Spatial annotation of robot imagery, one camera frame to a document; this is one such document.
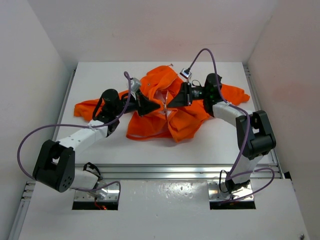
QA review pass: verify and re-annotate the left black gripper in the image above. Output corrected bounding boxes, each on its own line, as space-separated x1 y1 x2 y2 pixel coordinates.
112 88 160 117

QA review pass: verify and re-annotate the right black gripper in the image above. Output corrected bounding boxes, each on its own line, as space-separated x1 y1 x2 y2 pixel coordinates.
167 82 210 108

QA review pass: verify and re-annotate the orange zip jacket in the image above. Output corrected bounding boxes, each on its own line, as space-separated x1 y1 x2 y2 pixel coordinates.
73 62 251 143

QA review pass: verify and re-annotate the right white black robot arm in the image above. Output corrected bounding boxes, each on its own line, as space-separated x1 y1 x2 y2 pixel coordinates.
167 73 276 194

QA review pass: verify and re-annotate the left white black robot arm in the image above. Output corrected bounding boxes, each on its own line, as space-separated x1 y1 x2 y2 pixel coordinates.
32 89 161 193

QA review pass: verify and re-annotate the white front cover panel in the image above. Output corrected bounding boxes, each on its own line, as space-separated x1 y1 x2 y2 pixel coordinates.
19 179 309 240

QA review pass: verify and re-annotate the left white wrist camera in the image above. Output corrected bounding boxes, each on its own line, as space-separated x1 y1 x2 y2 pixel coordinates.
130 77 142 96

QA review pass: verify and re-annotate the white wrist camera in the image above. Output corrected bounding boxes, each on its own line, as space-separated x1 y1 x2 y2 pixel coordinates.
130 77 142 96
180 67 192 85

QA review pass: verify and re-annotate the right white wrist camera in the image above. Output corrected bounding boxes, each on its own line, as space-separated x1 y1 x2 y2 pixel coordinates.
180 67 192 85

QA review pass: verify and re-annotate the aluminium extrusion rail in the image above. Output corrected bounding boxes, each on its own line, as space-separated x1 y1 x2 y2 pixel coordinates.
44 163 283 180

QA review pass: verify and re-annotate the right black thin cable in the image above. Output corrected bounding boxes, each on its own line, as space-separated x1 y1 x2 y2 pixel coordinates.
218 169 230 193

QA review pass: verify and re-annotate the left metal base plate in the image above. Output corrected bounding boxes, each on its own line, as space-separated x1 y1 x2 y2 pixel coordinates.
74 180 121 202

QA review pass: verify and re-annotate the metal base plate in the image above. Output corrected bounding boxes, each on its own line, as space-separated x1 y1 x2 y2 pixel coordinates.
207 179 254 202
74 180 121 202

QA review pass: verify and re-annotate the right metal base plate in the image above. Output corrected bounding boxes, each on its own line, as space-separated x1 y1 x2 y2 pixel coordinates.
207 179 254 202

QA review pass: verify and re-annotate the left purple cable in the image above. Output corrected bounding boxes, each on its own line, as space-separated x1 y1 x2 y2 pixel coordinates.
16 71 133 201

